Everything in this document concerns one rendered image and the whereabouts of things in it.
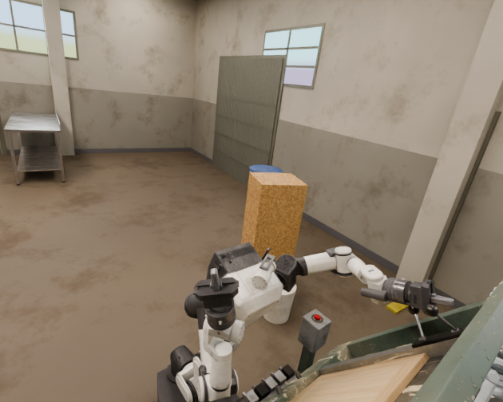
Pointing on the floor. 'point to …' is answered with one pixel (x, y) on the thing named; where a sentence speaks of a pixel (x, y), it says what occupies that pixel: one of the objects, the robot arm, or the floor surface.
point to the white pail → (279, 315)
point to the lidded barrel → (264, 169)
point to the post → (306, 360)
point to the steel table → (32, 120)
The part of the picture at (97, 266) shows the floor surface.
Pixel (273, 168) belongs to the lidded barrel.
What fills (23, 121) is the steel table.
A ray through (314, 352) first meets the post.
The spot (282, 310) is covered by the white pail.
